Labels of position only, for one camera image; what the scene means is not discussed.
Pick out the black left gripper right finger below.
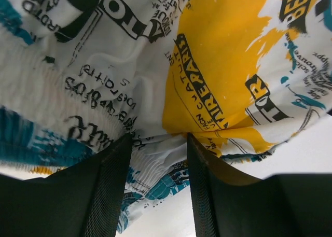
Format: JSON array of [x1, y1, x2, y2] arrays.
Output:
[[187, 134, 331, 236]]

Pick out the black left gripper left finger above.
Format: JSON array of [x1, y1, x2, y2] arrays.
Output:
[[1, 134, 132, 236]]

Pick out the patterned white yellow teal shorts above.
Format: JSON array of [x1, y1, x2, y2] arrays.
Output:
[[1, 0, 331, 233]]

